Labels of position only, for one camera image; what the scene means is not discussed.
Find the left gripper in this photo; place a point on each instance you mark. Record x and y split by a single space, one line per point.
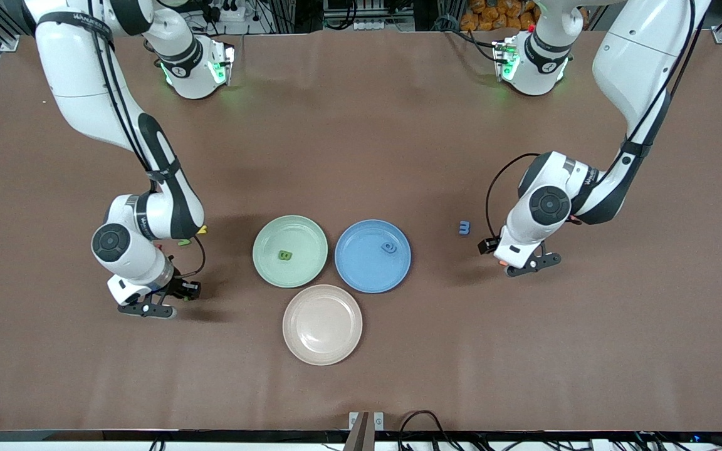
490 245

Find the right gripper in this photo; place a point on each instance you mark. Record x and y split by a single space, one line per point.
180 287

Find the green foam letter B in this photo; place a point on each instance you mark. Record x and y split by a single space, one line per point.
284 255

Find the blue foam letter a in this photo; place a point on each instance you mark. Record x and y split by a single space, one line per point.
385 248

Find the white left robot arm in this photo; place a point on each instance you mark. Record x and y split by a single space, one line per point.
524 228

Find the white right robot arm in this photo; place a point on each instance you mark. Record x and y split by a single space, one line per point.
135 260

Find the blue foam letter E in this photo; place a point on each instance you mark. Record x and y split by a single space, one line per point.
464 227

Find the light green plate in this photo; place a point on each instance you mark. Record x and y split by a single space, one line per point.
298 275

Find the blue plate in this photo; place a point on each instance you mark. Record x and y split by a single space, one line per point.
361 269

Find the beige plate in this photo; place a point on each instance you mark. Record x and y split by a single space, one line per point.
322 324

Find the black table edge strip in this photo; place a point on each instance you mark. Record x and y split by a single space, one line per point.
85 435

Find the orange fruit pile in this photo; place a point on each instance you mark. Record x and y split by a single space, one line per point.
499 12

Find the white power strip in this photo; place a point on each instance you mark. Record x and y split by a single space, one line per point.
232 12
386 25

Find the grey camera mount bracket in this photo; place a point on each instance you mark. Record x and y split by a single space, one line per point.
361 432

